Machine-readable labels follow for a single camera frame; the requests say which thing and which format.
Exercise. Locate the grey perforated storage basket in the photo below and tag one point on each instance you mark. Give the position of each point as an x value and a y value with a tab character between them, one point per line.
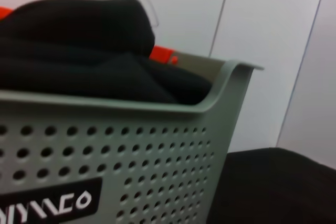
157	155

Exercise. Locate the black tablecloth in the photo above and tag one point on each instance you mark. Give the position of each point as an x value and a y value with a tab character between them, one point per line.
275	190

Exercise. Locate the orange plastic item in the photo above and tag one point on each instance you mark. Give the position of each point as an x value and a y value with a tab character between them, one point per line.
160	54

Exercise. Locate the black cloth pile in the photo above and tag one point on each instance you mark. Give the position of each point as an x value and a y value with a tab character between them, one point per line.
78	51

